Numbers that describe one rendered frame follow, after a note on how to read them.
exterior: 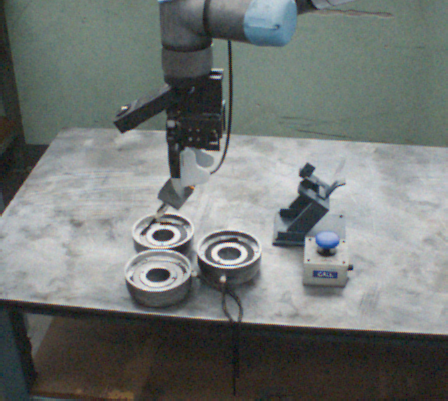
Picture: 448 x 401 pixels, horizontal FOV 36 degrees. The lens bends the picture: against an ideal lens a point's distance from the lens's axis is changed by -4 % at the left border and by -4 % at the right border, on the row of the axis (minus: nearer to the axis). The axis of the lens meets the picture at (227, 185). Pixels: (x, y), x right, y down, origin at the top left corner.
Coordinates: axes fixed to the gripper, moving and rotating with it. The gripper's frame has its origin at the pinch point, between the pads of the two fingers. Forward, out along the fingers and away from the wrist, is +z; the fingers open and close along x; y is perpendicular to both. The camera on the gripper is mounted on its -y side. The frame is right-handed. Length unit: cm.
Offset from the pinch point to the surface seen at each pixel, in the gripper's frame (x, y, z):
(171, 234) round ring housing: 2.1, -2.2, 11.0
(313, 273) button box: -6.8, 22.1, 10.6
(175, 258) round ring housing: -5.9, -0.1, 10.0
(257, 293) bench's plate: -9.6, 13.5, 13.1
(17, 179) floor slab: 148, -101, 92
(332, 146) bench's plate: 40.6, 25.6, 13.1
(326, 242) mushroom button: -4.9, 23.8, 5.9
